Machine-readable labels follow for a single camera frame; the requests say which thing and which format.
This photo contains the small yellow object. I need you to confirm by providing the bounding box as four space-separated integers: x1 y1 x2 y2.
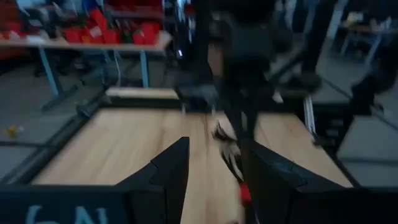
1 124 25 139

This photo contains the USB-C cable with red end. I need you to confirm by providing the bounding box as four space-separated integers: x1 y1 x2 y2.
211 121 253 208

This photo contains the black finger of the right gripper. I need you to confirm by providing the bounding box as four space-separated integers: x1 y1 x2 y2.
245 105 259 141
229 105 243 140

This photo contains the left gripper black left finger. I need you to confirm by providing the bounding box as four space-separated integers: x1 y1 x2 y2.
116 136 190 224

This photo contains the red storage bin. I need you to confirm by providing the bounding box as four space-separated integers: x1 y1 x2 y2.
132 22 160 45
101 29 120 45
88 9 108 31
63 27 83 44

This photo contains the aluminium frame post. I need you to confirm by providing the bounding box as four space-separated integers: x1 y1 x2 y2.
302 94 317 135

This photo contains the wooden workbench with blue legs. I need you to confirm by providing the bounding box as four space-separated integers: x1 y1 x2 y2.
0 29 174 113

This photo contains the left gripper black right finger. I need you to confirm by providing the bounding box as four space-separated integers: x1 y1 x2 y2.
241 139 354 224

